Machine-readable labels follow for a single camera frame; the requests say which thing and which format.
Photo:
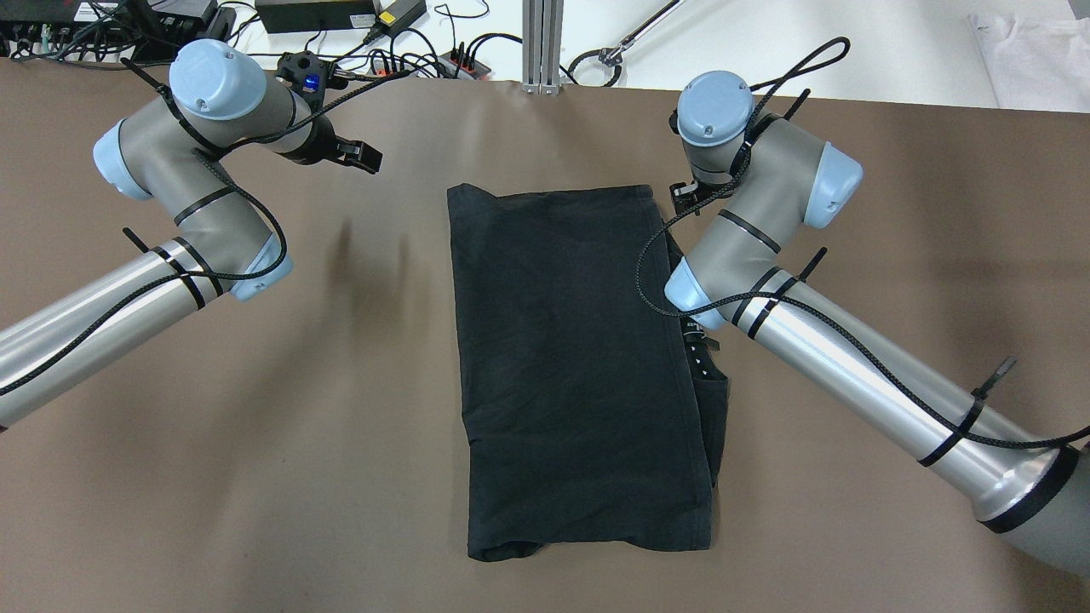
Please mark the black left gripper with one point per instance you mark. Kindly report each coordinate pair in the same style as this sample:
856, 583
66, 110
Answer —
317, 141

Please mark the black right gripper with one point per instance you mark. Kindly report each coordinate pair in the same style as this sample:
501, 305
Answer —
684, 197

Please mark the black graphic t-shirt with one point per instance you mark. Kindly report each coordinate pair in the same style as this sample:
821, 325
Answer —
589, 416

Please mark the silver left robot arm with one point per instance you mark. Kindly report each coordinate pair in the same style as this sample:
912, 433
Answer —
215, 100

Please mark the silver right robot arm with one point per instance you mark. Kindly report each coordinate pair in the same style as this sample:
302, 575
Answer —
775, 178

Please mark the red black power strip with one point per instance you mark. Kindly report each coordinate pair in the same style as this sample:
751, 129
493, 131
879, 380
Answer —
454, 65

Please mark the metal rod tool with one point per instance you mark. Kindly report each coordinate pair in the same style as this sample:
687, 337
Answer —
613, 56

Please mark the black power adapter brick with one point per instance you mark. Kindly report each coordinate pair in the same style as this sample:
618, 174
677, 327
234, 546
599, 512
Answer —
280, 17

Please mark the black electronics box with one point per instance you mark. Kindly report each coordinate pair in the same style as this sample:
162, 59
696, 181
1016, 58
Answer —
144, 31

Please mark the white cloth on side table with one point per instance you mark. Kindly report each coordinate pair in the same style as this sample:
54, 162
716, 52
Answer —
1034, 63

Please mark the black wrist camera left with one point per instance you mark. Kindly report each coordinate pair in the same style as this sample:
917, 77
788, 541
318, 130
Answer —
308, 74

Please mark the aluminium frame post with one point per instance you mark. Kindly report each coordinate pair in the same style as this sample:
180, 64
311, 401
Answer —
541, 35

